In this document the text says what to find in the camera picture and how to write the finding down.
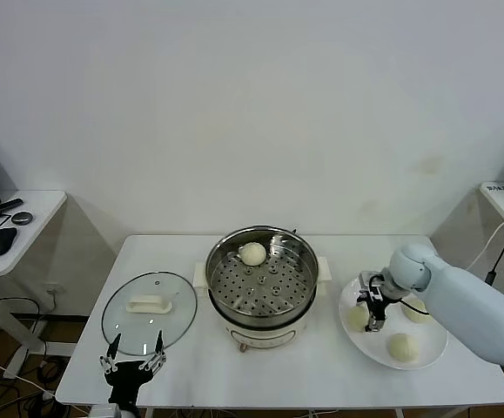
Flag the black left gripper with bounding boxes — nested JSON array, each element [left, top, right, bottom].
[[98, 329, 168, 406]]

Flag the white steamed baozi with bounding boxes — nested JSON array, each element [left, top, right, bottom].
[[346, 306, 371, 334], [239, 242, 266, 266], [401, 297, 434, 324], [386, 333, 420, 361]]

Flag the black looped floor cable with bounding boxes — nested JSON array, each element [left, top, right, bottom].
[[0, 297, 46, 333]]

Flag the white round plate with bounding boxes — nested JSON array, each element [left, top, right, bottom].
[[338, 273, 449, 371]]

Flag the white hanging cable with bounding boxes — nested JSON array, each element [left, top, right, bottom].
[[468, 216, 504, 269]]

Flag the steel steamer pot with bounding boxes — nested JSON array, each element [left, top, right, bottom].
[[192, 228, 333, 353]]

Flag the black floor cable bundle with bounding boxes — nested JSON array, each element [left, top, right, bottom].
[[16, 347, 66, 418]]

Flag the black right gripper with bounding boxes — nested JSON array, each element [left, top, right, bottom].
[[354, 285, 393, 334]]

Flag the white side table with laptop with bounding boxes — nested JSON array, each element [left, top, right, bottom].
[[0, 190, 69, 380]]

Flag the white work table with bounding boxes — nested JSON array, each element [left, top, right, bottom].
[[55, 234, 504, 410]]

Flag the black bar-shaped device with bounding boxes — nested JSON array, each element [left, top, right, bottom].
[[0, 197, 25, 214]]

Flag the glass lid with cream handle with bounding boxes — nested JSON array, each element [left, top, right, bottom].
[[101, 271, 199, 356]]

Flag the black computer mouse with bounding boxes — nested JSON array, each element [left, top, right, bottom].
[[0, 226, 19, 257]]

